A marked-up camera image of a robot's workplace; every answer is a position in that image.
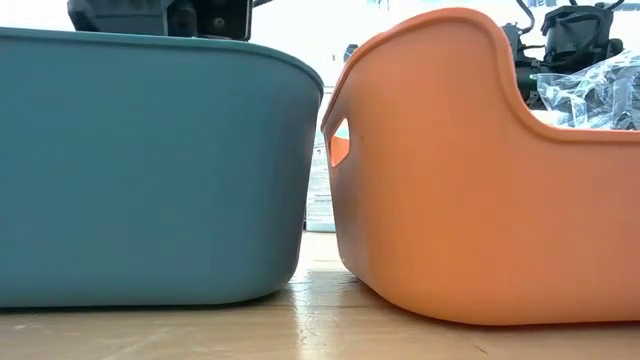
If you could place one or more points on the teal plastic bin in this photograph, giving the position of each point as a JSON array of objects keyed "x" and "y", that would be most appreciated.
[{"x": 150, "y": 175}]

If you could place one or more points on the orange plastic bin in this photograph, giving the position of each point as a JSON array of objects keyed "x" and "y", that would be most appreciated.
[{"x": 475, "y": 200}]

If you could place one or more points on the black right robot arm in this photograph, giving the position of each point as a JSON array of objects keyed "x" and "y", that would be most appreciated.
[{"x": 575, "y": 35}]

